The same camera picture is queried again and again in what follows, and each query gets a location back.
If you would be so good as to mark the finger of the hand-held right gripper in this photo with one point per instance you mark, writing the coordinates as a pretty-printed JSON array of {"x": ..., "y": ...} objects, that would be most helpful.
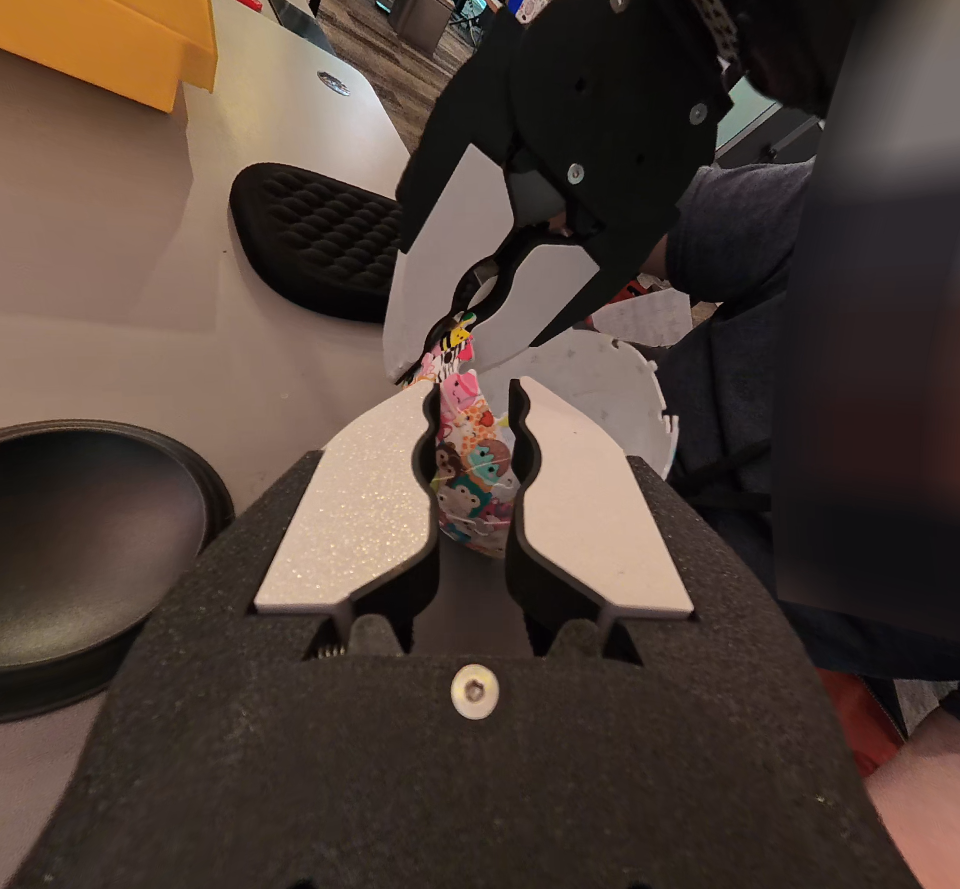
[
  {"x": 540, "y": 296},
  {"x": 442, "y": 244}
]

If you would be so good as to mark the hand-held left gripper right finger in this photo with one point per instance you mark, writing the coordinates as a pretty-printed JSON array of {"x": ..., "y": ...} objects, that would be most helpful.
[{"x": 600, "y": 529}]

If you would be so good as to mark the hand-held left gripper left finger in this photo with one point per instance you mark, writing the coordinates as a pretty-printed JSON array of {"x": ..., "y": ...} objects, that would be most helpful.
[{"x": 345, "y": 529}]

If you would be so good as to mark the colourful cartoon puzzle ball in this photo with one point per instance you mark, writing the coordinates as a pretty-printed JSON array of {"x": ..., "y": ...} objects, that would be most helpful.
[{"x": 472, "y": 454}]

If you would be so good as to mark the person's left forearm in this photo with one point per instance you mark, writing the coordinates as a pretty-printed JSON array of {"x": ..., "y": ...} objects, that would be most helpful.
[{"x": 922, "y": 806}]

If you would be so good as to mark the black quilted pad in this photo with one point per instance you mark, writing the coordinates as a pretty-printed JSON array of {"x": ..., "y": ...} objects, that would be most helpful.
[{"x": 322, "y": 244}]

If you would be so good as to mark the person's dark trouser leg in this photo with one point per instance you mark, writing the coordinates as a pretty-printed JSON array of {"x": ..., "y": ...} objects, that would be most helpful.
[{"x": 720, "y": 394}]

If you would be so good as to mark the round table grommet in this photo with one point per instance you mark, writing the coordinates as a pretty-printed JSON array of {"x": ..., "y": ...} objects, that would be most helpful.
[{"x": 333, "y": 83}]

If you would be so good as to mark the grey waste bin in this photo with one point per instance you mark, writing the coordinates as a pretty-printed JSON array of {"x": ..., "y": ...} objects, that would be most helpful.
[{"x": 420, "y": 8}]

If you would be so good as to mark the small black device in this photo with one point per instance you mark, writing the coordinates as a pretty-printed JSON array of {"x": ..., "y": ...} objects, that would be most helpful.
[{"x": 300, "y": 19}]

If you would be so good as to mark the yellow plastic bin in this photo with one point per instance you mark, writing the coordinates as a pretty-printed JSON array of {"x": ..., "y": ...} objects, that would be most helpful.
[{"x": 97, "y": 11}]

